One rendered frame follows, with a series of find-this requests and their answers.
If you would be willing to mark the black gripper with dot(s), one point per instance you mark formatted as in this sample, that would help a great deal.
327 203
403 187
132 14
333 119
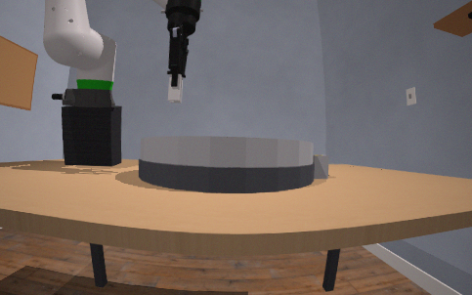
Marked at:
186 23

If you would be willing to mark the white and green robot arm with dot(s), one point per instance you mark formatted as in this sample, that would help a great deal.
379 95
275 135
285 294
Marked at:
69 40

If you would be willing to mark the grey round turntable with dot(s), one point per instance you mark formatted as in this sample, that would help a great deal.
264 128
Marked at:
229 164

